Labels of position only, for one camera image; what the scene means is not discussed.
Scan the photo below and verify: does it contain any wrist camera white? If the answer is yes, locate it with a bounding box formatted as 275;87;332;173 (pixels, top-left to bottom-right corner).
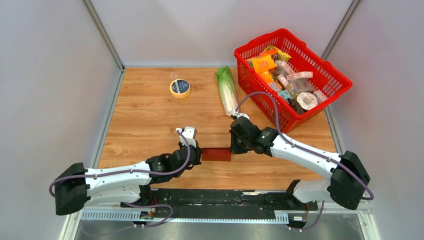
231;111;250;120
175;126;198;148

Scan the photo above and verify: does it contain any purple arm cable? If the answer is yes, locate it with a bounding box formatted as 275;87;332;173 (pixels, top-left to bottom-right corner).
48;129;192;237
234;91;375;232

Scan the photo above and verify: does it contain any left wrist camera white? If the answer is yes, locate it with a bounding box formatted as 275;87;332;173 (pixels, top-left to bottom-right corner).
175;126;198;148

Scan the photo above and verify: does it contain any toilet paper roll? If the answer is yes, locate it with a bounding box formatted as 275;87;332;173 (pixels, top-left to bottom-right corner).
295;92;319;111

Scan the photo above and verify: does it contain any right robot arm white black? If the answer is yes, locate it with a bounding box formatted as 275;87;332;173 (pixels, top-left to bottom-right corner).
229;116;371;210

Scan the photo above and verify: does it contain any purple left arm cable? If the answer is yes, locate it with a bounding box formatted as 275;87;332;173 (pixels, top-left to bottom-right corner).
48;129;192;237

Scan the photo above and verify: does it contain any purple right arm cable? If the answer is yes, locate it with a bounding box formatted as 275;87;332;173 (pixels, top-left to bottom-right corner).
234;91;375;232

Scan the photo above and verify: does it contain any yellow masking tape roll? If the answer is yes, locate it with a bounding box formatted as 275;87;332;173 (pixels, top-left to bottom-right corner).
169;78;191;99

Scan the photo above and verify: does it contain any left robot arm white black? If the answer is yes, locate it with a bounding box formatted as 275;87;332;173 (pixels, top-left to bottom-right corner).
50;143;203;216

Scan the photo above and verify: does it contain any red plastic shopping basket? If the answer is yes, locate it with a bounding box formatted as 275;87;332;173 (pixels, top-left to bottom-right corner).
234;28;353;133

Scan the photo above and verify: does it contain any pink white long box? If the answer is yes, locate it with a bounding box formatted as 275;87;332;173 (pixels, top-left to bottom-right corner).
286;71;314;81

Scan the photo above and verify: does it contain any orange snack box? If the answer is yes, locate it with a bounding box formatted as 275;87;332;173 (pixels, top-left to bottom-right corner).
247;54;277;74

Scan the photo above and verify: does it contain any yellow snack bag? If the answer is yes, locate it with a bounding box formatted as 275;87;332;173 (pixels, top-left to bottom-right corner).
260;45;292;62

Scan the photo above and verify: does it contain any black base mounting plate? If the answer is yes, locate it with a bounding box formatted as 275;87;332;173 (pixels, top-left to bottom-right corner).
135;188;318;220

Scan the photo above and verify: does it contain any napa cabbage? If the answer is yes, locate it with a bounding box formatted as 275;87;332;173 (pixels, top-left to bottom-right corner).
215;66;239;117

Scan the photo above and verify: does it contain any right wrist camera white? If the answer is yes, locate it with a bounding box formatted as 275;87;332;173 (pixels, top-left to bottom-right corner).
231;111;250;120

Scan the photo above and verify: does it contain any aluminium frame rail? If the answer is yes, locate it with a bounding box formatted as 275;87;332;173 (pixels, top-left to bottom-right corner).
67;187;375;226

